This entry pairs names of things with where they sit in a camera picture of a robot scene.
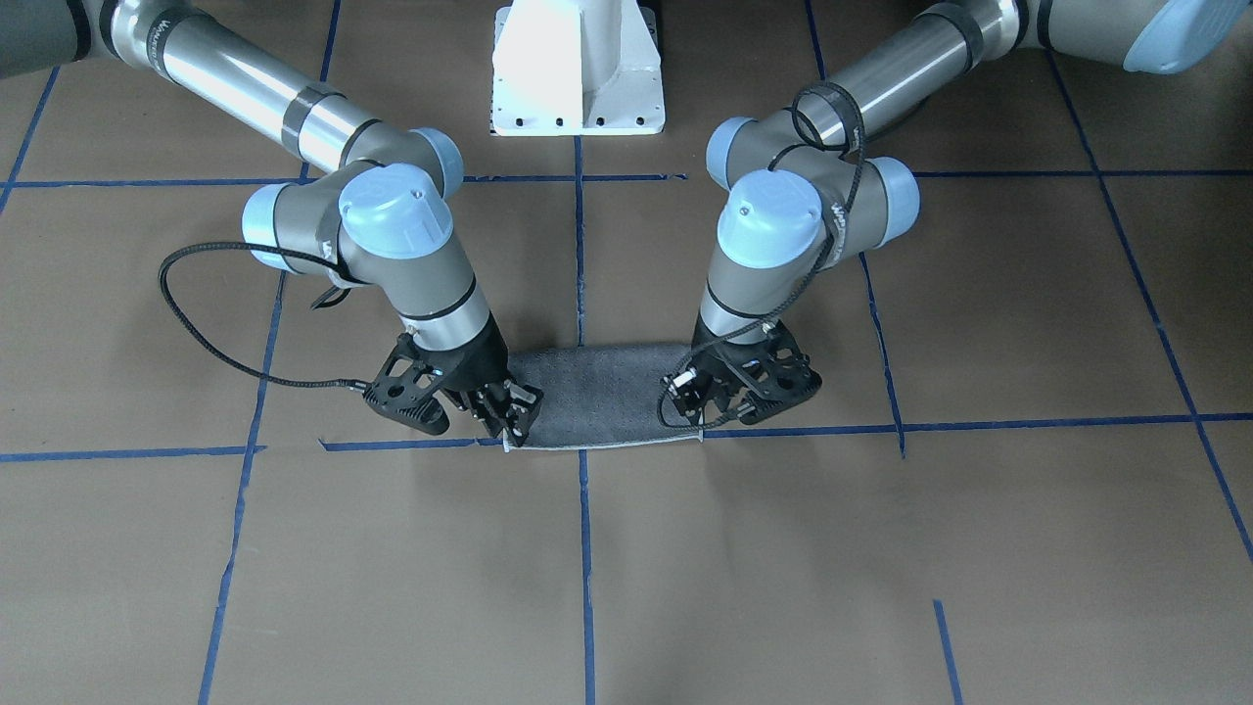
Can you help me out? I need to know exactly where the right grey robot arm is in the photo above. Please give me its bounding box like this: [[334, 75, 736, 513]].
[[3, 1, 544, 447]]

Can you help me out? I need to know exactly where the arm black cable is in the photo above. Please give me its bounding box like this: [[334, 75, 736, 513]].
[[657, 81, 870, 432], [159, 243, 378, 393]]

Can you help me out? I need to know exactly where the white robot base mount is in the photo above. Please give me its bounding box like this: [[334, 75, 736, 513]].
[[489, 1, 667, 136]]

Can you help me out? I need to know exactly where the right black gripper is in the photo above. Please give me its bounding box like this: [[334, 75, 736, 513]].
[[431, 327, 544, 447]]

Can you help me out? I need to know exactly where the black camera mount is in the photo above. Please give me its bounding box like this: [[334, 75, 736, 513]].
[[363, 333, 464, 436], [728, 324, 823, 425]]

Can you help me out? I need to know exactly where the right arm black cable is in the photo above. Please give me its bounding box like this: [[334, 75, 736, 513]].
[[159, 243, 378, 393]]

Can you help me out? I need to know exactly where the pink and grey towel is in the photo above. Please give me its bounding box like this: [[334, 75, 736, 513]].
[[504, 343, 703, 452]]

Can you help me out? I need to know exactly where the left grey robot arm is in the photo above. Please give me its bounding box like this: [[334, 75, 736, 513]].
[[657, 1, 1247, 430]]

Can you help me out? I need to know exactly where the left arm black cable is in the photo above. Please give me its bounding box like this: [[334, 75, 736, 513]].
[[657, 81, 870, 432]]

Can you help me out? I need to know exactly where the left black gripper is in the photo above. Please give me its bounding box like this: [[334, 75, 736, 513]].
[[667, 341, 774, 427]]

